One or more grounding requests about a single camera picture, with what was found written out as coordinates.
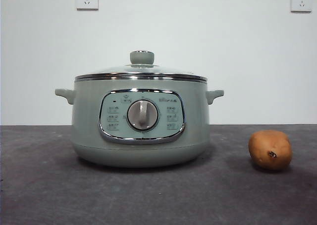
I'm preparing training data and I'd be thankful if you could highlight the glass lid with green knob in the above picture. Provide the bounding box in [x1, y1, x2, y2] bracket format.
[74, 51, 208, 83]

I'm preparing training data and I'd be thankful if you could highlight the brown potato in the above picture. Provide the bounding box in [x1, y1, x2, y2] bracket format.
[248, 130, 293, 171]

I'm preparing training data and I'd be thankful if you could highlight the pale green electric pot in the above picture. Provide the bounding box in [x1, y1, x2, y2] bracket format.
[54, 77, 225, 168]

